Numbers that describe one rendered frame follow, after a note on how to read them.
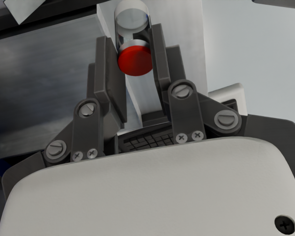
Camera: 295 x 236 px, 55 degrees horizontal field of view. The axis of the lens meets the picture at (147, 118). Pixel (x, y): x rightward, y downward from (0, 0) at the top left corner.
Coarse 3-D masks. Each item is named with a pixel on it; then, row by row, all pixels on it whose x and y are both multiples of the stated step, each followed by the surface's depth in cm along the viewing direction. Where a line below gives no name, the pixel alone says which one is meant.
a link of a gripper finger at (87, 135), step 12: (84, 108) 13; (96, 108) 12; (84, 120) 12; (96, 120) 12; (72, 132) 12; (84, 132) 12; (96, 132) 12; (72, 144) 12; (84, 144) 11; (96, 144) 11; (108, 144) 14; (72, 156) 11; (84, 156) 11; (96, 156) 11
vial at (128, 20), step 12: (132, 0) 17; (120, 12) 17; (132, 12) 16; (144, 12) 17; (120, 24) 16; (132, 24) 16; (144, 24) 16; (120, 36) 16; (132, 36) 15; (144, 36) 15; (120, 48) 15
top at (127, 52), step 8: (128, 48) 15; (136, 48) 15; (144, 48) 15; (120, 56) 15; (128, 56) 15; (136, 56) 15; (144, 56) 15; (120, 64) 15; (128, 64) 15; (136, 64) 15; (144, 64) 16; (128, 72) 16; (136, 72) 16; (144, 72) 16
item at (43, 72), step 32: (0, 32) 38; (32, 32) 37; (64, 32) 41; (96, 32) 42; (0, 64) 44; (32, 64) 45; (64, 64) 46; (0, 96) 50; (32, 96) 51; (64, 96) 52; (128, 96) 49; (0, 128) 57; (32, 128) 58; (128, 128) 56
